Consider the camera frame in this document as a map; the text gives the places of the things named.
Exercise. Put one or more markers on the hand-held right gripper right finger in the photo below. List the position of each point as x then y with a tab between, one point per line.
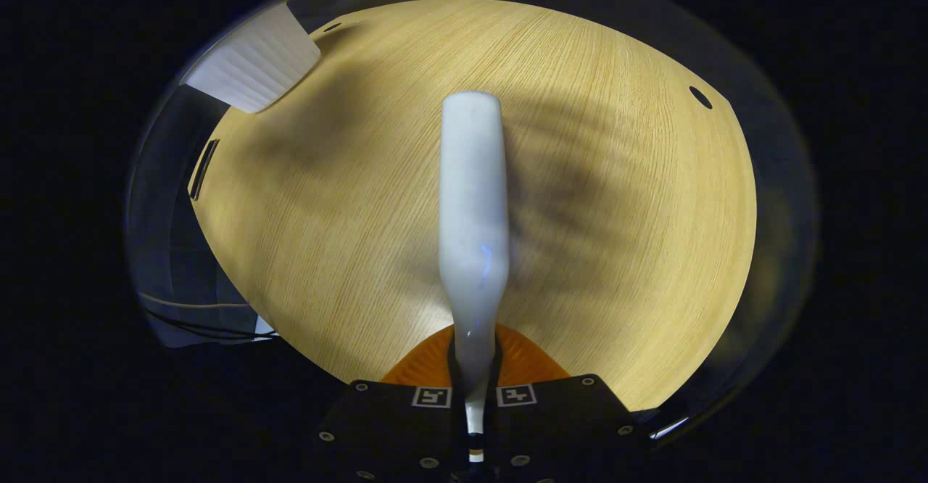
565	432

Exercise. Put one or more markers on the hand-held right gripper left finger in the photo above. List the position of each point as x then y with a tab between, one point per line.
391	432

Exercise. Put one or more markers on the small white broom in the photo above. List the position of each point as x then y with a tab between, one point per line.
473	215

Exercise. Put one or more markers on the white ribbed garbage bin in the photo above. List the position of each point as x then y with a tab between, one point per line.
254	62

